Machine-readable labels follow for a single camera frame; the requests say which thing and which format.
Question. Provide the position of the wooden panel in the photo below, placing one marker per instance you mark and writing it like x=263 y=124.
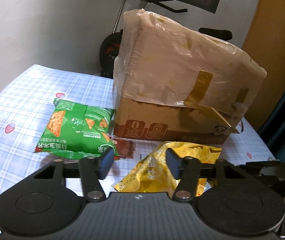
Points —
x=275 y=30

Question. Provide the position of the black exercise bike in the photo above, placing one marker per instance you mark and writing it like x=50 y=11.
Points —
x=108 y=52

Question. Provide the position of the dark red sachet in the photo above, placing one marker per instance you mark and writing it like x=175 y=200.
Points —
x=125 y=147

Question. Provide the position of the metal pole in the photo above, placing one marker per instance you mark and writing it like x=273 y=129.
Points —
x=121 y=10

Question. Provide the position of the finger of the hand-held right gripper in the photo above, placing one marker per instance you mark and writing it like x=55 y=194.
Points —
x=260 y=168

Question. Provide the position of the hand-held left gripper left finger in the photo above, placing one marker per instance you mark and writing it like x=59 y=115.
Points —
x=106 y=162

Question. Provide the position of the cardboard box with plastic liner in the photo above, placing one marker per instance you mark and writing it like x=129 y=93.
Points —
x=172 y=80

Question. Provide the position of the checked tablecloth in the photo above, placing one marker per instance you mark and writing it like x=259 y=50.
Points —
x=20 y=100

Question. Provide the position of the green snack bag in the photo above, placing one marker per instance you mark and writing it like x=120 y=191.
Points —
x=77 y=127

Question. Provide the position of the yellow snack bag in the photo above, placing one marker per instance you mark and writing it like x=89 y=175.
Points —
x=152 y=175

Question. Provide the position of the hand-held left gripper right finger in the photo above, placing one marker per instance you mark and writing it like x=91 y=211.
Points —
x=173 y=163

